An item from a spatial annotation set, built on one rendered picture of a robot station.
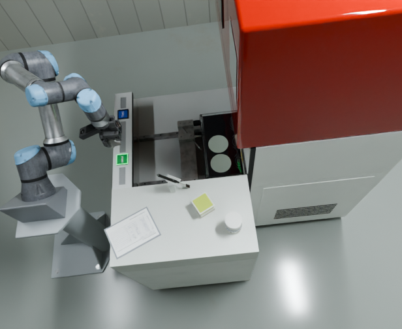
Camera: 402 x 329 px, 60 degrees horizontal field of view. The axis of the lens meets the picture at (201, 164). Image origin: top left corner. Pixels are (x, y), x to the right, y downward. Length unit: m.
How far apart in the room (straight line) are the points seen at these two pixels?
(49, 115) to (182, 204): 0.73
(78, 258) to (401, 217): 2.25
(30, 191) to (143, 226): 0.55
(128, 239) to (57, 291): 1.23
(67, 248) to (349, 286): 1.93
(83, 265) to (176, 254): 1.24
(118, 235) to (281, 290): 1.27
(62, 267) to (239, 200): 1.54
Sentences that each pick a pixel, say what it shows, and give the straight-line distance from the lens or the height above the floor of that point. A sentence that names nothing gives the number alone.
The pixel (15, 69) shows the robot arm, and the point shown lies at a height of 1.43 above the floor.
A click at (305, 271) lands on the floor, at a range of 2.50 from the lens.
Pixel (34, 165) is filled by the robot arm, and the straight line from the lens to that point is 1.74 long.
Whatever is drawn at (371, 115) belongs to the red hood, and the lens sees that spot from 1.35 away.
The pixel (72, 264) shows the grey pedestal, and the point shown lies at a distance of 2.68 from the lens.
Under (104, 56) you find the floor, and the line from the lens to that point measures 3.53.
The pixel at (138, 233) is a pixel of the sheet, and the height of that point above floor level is 0.97.
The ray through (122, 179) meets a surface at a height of 0.96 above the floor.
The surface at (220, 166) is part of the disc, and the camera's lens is 1.69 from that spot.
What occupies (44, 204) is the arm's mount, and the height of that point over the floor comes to 1.02.
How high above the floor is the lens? 2.43
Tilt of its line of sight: 64 degrees down
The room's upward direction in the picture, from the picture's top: 11 degrees counter-clockwise
